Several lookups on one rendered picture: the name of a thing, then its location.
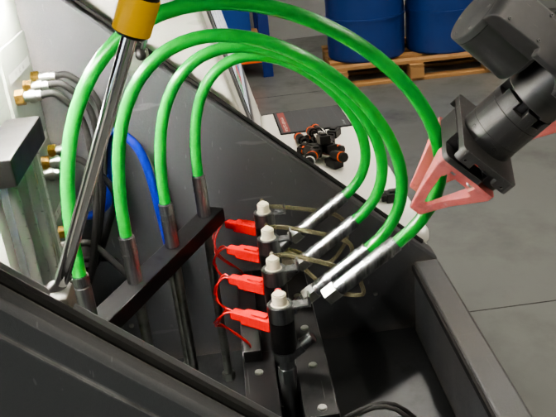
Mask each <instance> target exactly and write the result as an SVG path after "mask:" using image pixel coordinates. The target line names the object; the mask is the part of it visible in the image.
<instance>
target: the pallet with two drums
mask: <svg viewBox="0 0 556 417"><path fill-rule="evenodd" d="M324 1H325V14H326V15H325V17H326V18H328V19H330V20H332V21H334V22H336V23H338V24H339V25H341V26H344V27H346V28H347V29H349V30H350V31H353V32H354V33H356V34H357V35H359V36H360V37H362V38H363V39H365V40H366V41H368V42H370V43H371V44H372V45H374V46H375V47H376V48H377V49H379V50H380V51H381V52H383V53H384V54H385V55H386V56H388V57H389V58H390V59H391V60H393V61H394V62H395V63H396V64H397V65H398V66H399V67H400V68H401V69H402V70H406V73H407V75H408V76H409V77H410V79H411V80H412V81H415V80H422V79H437V78H445V77H453V76H460V75H468V74H482V73H490V72H491V71H490V70H488V69H487V68H486V67H485V66H484V65H482V64H481V67H475V68H467V69H453V70H445V71H438V72H430V73H425V72H424V68H425V67H433V66H441V65H455V64H463V63H471V62H478V60H476V59H475V58H474V57H473V56H471V55H470V54H469V53H468V52H466V51H465V50H464V49H463V48H462V47H461V46H460V45H459V44H457V43H456V42H455V41H454V40H452V39H451V32H452V29H453V26H454V25H455V23H456V21H457V19H458V18H459V17H460V16H461V14H462V13H463V11H464V10H465V9H466V8H467V6H468V5H469V4H470V3H471V2H472V1H473V0H405V5H404V0H324ZM404 14H405V21H404ZM327 38H328V44H327V45H325V46H321V47H322V52H323V61H324V62H326V63H327V64H329V65H331V66H332V67H334V68H335V69H336V70H337V71H339V72H340V73H341V74H343V75H344V76H345V77H347V78H348V76H351V75H359V74H373V73H380V72H381V71H380V70H379V69H378V68H377V67H376V66H375V65H374V64H372V63H371V62H370V61H368V60H367V59H365V58H364V57H362V56H361V55H359V54H358V53H357V52H356V51H354V50H352V49H350V48H349V47H347V46H345V45H344V44H342V43H341V42H339V41H336V40H334V39H333V38H331V37H329V36H327ZM351 82H352V83H354V84H355V85H356V86H357V87H362V86H370V85H378V84H392V83H393V82H392V81H391V80H390V79H389V78H388V77H385V78H378V79H364V80H355V81H351Z"/></svg>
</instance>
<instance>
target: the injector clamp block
mask: <svg viewBox="0 0 556 417"><path fill-rule="evenodd" d="M252 275H253V276H258V277H261V270H257V271H252ZM261 278H262V277H261ZM287 286H288V294H289V299H291V300H294V299H295V298H296V297H298V296H299V295H301V293H300V291H302V289H304V288H305V287H306V286H308V283H307V280H306V276H305V273H304V271H301V270H300V272H298V273H297V274H296V275H295V276H293V277H292V279H291V280H289V281H288V282H287ZM255 298H256V310H258V311H261V312H264V313H267V311H266V299H265V295H260V294H257V293H255ZM295 331H296V339H298V338H301V337H303V336H304V335H305V334H306V333H307V332H311V333H312V334H313V335H314V336H315V338H316V343H314V344H313V345H312V346H311V347H309V348H308V350H307V351H305V352H304V353H302V354H301V355H300V356H299V357H297V358H296V359H295V365H296V369H297V377H298V378H297V380H296V381H297V390H298V397H299V405H300V417H341V415H340V410H339V408H338V402H337V398H336V395H335V391H334V388H333V382H332V378H331V375H330V371H329V368H328V362H327V358H326V355H325V351H324V346H323V342H322V338H321V335H320V331H319V326H318V322H317V319H316V315H315V312H314V306H313V303H312V304H311V307H308V308H302V309H300V311H299V312H298V313H297V314H295ZM259 333H260V340H261V353H262V360H261V361H257V362H244V356H243V347H242V360H243V370H244V381H245V391H246V398H248V399H249V400H252V401H254V402H256V403H257V404H258V405H261V406H263V407H264V408H266V409H268V410H270V411H271V412H273V413H275V414H277V415H279V416H280V417H285V413H284V406H283V404H282V402H281V395H280V382H279V376H278V368H277V365H276V361H275V359H274V353H273V351H272V346H271V334H270V333H268V332H265V331H262V330H259Z"/></svg>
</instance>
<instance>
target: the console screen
mask: <svg viewBox="0 0 556 417"><path fill-rule="evenodd" d="M206 12H207V15H208V19H209V20H210V23H211V25H212V28H213V29H215V28H228V27H227V24H226V22H225V20H224V17H223V14H222V11H221V10H216V11H206ZM228 70H229V72H230V75H231V76H232V81H233V83H234V85H235V87H236V90H237V93H238V96H239V98H240V100H241V102H242V106H243V108H244V111H245V113H246V115H247V117H248V118H250V119H251V120H252V121H253V122H255V121H254V117H253V112H252V106H251V101H250V97H249V93H248V88H247V81H246V76H245V72H244V70H243V67H242V64H238V65H234V66H232V67H230V68H229V69H228Z"/></svg>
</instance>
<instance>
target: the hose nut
mask: <svg viewBox="0 0 556 417"><path fill-rule="evenodd" d="M321 292H322V294H323V297H324V298H325V299H326V300H327V301H328V302H329V303H330V304H333V303H334V302H335V301H337V300H338V299H340V298H341V297H342V296H343V294H340V293H339V292H338V291H337V290H336V288H335V287H334V285H333V281H332V282H330V283H329V284H328V285H326V286H325V287H324V288H323V289H322V290H321Z"/></svg>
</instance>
